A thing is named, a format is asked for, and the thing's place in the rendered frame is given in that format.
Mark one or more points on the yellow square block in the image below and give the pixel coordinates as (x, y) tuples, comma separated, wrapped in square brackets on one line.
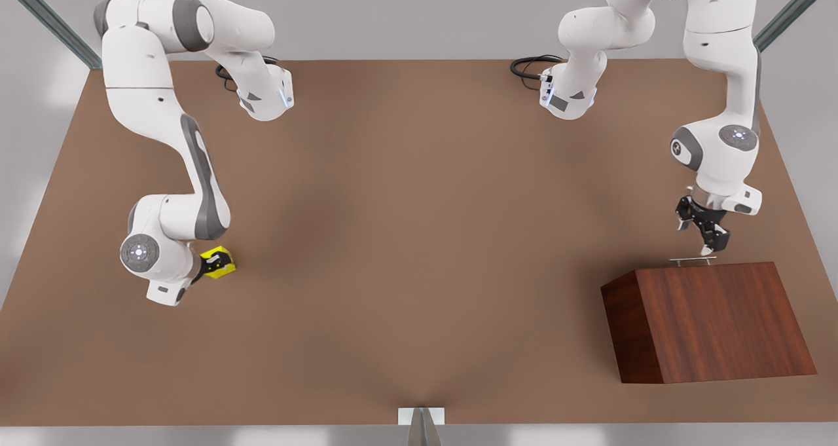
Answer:
[(218, 262)]

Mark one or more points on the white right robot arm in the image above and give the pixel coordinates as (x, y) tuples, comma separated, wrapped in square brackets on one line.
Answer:
[(154, 112)]

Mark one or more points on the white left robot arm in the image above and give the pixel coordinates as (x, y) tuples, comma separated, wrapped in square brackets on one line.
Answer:
[(720, 40)]

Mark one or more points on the dark wooden drawer cabinet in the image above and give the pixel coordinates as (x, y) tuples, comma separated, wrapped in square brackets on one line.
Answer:
[(713, 325)]

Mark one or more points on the silver frame post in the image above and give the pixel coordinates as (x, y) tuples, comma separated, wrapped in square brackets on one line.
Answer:
[(792, 10), (46, 19), (423, 431)]

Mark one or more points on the white post foot plate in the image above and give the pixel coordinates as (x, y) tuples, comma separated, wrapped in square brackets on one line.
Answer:
[(404, 416)]

